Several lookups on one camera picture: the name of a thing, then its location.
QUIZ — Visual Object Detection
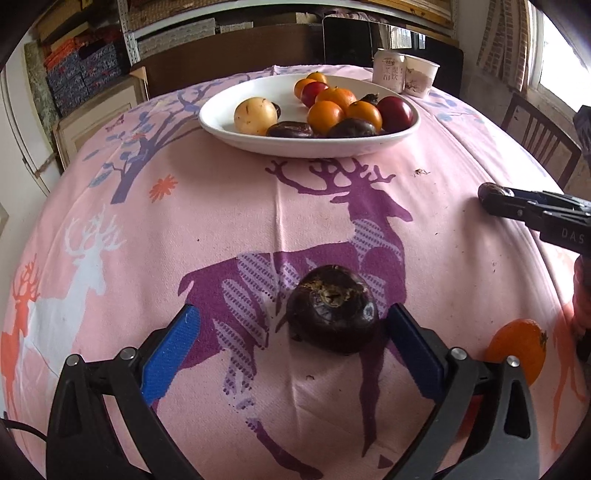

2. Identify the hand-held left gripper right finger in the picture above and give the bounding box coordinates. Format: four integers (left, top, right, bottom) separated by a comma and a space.
383, 303, 541, 480

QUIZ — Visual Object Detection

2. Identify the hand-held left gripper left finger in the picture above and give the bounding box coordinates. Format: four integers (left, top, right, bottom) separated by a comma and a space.
46, 305, 204, 480

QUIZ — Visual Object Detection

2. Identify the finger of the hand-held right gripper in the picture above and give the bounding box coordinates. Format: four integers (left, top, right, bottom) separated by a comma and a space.
478, 182, 549, 232
501, 186, 591, 212

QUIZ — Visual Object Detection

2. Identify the dark red plum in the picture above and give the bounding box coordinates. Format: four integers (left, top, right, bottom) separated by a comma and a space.
376, 95, 414, 132

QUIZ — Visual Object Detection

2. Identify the dark eggplant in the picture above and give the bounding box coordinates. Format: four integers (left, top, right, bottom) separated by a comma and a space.
326, 117, 378, 138

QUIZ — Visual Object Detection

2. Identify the white oval plate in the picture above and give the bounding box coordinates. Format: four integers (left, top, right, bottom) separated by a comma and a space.
198, 73, 421, 158

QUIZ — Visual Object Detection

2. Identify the yellow round fruit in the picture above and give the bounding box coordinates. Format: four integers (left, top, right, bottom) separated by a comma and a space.
233, 97, 282, 136

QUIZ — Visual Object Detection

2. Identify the dark wooden chair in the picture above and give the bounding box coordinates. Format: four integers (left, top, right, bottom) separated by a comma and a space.
501, 92, 583, 190

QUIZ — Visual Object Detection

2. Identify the orange mandarin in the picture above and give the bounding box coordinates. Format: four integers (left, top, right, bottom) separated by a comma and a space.
485, 319, 548, 387

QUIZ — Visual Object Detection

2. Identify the window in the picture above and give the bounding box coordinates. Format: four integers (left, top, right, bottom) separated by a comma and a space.
529, 4, 591, 112

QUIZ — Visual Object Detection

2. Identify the pink deer print tablecloth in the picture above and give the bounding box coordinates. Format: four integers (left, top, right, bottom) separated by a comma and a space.
0, 64, 591, 480

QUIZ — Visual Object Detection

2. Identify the brick pattern curtain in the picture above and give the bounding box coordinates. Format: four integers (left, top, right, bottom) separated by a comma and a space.
477, 0, 533, 93

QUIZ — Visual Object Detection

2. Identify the white printed paper cup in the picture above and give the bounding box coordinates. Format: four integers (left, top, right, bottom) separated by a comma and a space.
404, 54, 440, 99
373, 48, 406, 86

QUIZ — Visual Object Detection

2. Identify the stack of wooden frames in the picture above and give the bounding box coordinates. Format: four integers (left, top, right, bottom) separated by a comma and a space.
318, 0, 459, 44

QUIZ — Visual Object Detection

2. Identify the black chair back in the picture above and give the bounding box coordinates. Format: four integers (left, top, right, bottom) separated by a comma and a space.
322, 16, 373, 65

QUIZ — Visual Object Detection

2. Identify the cream framed board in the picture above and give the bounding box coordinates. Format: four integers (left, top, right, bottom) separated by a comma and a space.
53, 67, 149, 172

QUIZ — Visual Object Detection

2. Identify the stack of patterned storage boxes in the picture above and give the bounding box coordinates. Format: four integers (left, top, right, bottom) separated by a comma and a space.
44, 38, 131, 117

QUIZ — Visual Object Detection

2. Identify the green marbled board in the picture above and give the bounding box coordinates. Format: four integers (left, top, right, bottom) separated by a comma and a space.
24, 41, 62, 121

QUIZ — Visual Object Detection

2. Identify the dark brown board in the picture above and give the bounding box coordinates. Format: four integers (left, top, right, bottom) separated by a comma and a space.
130, 23, 325, 99

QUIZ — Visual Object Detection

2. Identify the black cable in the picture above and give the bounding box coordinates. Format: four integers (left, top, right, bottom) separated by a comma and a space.
0, 416, 48, 438

